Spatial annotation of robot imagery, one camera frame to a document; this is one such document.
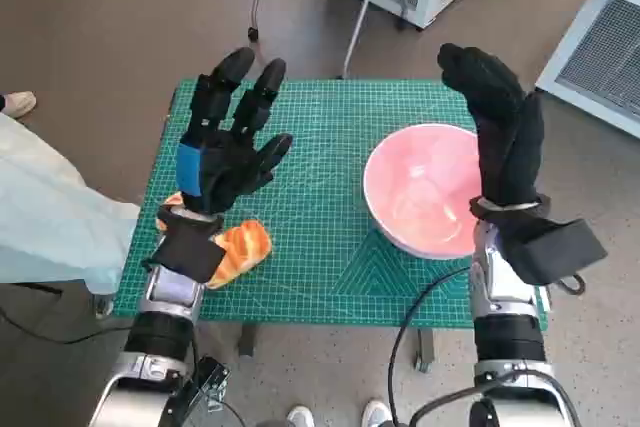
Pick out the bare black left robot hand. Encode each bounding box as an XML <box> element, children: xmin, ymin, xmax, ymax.
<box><xmin>175</xmin><ymin>46</ymin><xmax>294</xmax><ymax>216</ymax></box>

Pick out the long toy bread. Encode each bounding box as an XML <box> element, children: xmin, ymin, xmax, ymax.
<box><xmin>206</xmin><ymin>218</ymin><xmax>274</xmax><ymax>291</ymax></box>

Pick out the pink bowl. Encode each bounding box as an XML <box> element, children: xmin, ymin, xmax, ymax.
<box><xmin>362</xmin><ymin>121</ymin><xmax>484</xmax><ymax>261</ymax></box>

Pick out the round toy bread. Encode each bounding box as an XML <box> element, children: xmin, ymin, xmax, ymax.
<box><xmin>157</xmin><ymin>190</ymin><xmax>189</xmax><ymax>233</ymax></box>

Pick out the green cutting mat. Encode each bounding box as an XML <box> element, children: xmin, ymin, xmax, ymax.
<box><xmin>113</xmin><ymin>78</ymin><xmax>552</xmax><ymax>331</ymax></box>

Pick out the black table leg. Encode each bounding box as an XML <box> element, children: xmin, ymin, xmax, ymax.
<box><xmin>413</xmin><ymin>328</ymin><xmax>434</xmax><ymax>374</ymax></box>
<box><xmin>238</xmin><ymin>322</ymin><xmax>259</xmax><ymax>359</ymax></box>

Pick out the person in pale clothing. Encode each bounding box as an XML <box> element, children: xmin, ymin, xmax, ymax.
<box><xmin>0</xmin><ymin>90</ymin><xmax>142</xmax><ymax>298</ymax></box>

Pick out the black metal stand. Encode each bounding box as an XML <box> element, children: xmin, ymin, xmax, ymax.
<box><xmin>153</xmin><ymin>355</ymin><xmax>232</xmax><ymax>427</ymax></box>

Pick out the grey chair with metal legs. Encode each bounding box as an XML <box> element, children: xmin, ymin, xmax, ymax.
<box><xmin>246</xmin><ymin>0</ymin><xmax>407</xmax><ymax>81</ymax></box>

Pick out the white shoe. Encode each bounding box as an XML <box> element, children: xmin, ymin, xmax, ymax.
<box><xmin>286</xmin><ymin>405</ymin><xmax>317</xmax><ymax>427</ymax></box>
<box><xmin>361</xmin><ymin>398</ymin><xmax>387</xmax><ymax>427</ymax></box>

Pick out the white unit with grey grille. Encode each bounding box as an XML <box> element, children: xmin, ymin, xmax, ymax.
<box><xmin>534</xmin><ymin>0</ymin><xmax>640</xmax><ymax>141</ymax></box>

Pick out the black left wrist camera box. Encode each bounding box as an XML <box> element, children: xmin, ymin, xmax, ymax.
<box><xmin>141</xmin><ymin>204</ymin><xmax>227</xmax><ymax>284</ymax></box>

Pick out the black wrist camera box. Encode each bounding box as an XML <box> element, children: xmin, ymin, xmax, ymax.
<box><xmin>141</xmin><ymin>204</ymin><xmax>227</xmax><ymax>284</ymax></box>
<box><xmin>498</xmin><ymin>206</ymin><xmax>609</xmax><ymax>286</ymax></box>

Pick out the black floor cable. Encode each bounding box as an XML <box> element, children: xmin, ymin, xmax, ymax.
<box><xmin>0</xmin><ymin>305</ymin><xmax>132</xmax><ymax>347</ymax></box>

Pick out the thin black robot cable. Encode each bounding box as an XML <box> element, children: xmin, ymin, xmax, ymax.
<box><xmin>388</xmin><ymin>265</ymin><xmax>477</xmax><ymax>427</ymax></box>

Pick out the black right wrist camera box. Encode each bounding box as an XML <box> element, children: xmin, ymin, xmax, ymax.
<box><xmin>498</xmin><ymin>206</ymin><xmax>609</xmax><ymax>286</ymax></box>

